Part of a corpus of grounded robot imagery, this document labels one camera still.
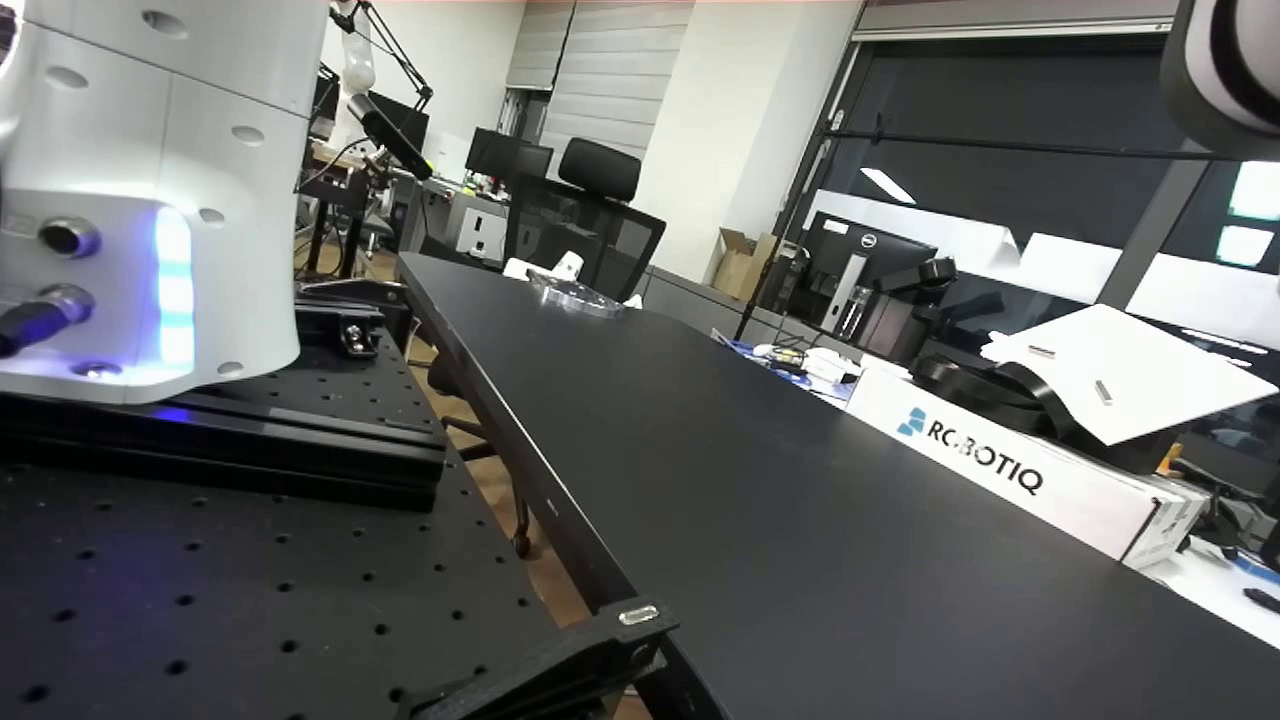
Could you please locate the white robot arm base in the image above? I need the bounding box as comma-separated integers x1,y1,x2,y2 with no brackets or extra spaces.
0,0,329,404

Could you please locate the clear plastic item on table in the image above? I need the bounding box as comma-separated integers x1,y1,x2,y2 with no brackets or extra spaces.
534,281,620,316

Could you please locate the brown cardboard box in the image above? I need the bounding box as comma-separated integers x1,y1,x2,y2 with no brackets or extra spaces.
709,230,778,302

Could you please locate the black office chair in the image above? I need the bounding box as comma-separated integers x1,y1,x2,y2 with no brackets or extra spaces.
508,135,665,302

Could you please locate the black computer monitor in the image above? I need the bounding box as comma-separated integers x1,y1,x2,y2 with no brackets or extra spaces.
466,129,554,186

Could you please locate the white Robotiq cardboard box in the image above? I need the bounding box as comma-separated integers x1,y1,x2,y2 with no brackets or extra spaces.
849,367,1207,570

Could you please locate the black bag on box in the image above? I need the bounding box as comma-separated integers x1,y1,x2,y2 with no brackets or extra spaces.
914,348,1076,441

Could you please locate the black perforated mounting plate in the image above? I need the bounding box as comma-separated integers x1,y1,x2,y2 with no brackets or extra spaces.
0,337,669,720

